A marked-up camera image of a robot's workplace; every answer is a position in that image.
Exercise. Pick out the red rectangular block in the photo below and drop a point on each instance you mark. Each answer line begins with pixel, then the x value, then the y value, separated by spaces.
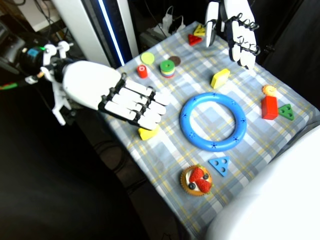
pixel 270 108

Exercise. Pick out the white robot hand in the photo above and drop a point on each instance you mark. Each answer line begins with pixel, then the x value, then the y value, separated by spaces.
pixel 237 32
pixel 85 82

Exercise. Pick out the orange flower shaped cookie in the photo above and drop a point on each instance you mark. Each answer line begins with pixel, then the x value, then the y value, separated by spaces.
pixel 269 90

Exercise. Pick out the light green round cookie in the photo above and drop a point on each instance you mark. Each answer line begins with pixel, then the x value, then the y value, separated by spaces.
pixel 147 58

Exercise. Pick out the brown chocolate sandwich cookie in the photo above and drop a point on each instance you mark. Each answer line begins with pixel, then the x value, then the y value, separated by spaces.
pixel 175 60

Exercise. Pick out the yellow square block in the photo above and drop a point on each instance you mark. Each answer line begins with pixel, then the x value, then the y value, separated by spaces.
pixel 220 78
pixel 147 134

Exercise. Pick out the strawberry cupcake toy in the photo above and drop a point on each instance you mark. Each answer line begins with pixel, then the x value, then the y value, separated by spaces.
pixel 196 181

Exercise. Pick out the white power adapter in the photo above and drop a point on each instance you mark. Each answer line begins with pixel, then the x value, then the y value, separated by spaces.
pixel 168 21

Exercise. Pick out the blue triangle block with holes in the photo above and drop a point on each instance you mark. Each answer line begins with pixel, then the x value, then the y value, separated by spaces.
pixel 223 170

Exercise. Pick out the white rounded robot shell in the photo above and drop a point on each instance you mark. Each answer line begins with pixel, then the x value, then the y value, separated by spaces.
pixel 275 195

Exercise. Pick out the red triangle block with holes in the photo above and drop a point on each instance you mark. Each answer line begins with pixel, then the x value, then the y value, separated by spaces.
pixel 193 40

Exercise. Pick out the white column with blue strip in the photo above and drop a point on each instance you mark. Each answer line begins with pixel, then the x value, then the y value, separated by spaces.
pixel 85 27

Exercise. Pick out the red cylinder block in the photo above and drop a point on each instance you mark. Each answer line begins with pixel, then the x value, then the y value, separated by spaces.
pixel 142 72

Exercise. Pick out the yellow triangle block with holes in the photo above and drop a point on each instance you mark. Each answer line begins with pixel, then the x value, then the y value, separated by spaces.
pixel 199 31

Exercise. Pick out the green triangle block with holes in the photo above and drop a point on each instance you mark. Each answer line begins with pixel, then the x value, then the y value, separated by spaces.
pixel 286 115

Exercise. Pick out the plaid table cloth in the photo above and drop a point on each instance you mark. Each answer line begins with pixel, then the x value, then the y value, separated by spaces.
pixel 250 160

